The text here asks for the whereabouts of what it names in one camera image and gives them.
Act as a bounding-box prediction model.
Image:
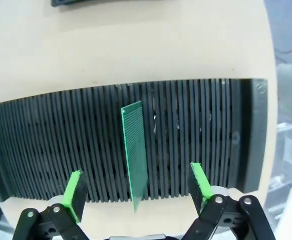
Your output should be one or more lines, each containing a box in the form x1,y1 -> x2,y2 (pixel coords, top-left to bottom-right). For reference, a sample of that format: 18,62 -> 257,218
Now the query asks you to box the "black slotted board rack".
0,78 -> 269,204

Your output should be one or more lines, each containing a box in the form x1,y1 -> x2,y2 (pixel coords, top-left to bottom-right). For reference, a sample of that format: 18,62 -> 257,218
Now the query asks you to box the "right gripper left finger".
12,169 -> 88,240

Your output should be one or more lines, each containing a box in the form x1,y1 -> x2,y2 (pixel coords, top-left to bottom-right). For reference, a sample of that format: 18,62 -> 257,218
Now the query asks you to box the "black ESD tray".
51,0 -> 88,8

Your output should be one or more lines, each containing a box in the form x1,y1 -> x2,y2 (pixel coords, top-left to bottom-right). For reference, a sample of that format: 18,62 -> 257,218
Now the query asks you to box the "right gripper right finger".
183,161 -> 274,240

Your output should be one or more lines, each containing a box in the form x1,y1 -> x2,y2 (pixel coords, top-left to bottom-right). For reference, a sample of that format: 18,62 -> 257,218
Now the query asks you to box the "green perforated circuit board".
120,100 -> 148,213

